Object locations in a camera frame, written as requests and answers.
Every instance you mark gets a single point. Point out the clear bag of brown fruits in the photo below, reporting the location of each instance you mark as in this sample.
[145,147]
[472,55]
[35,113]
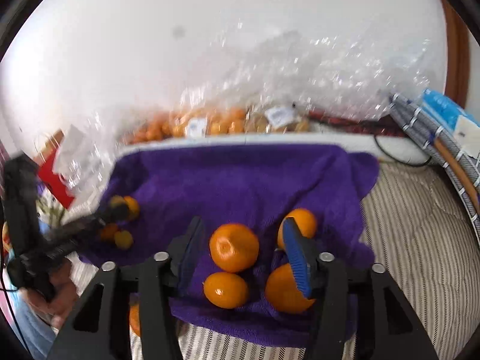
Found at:
[277,118]

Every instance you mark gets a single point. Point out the brown wooden door frame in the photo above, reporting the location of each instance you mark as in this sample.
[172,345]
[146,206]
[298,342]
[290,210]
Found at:
[455,52]

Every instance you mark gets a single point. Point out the long white board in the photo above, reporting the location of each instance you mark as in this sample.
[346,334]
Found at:
[337,138]

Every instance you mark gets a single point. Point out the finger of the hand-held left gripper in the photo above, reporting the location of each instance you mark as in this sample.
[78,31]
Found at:
[86,228]

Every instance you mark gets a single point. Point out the dark red packet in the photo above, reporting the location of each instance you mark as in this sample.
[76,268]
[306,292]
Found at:
[345,120]

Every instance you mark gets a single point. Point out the brown wooden stick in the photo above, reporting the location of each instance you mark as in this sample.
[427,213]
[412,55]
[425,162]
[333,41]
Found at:
[455,168]

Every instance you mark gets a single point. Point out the large orange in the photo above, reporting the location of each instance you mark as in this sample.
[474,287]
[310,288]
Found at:
[234,247]
[281,294]

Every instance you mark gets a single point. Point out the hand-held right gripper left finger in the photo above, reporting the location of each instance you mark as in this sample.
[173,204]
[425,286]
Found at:
[189,255]

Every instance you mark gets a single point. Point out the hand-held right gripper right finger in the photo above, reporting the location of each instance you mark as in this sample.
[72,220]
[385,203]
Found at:
[296,255]

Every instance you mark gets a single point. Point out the crumpled clear plastic bags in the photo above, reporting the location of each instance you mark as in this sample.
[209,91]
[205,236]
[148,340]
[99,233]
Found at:
[307,71]

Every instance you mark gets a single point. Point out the purple towel covered tray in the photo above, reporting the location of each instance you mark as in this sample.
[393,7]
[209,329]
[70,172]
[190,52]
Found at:
[232,183]

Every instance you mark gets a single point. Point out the person's left hand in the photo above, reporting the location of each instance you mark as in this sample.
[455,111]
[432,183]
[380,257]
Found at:
[60,296]

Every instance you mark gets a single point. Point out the blue checked folded cloth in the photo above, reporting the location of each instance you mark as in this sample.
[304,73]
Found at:
[416,120]

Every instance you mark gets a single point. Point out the green round fruit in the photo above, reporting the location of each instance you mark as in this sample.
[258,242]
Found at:
[124,239]

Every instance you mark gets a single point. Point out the small orange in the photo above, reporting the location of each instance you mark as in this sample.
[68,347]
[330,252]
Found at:
[108,232]
[134,206]

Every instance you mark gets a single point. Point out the red paper bag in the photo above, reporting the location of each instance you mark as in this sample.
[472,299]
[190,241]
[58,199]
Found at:
[54,180]

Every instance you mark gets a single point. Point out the blue tissue pack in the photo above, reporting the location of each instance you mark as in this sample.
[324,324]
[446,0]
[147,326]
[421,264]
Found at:
[446,110]

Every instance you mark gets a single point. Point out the clear bag of oranges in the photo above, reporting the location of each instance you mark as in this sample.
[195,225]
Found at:
[221,122]

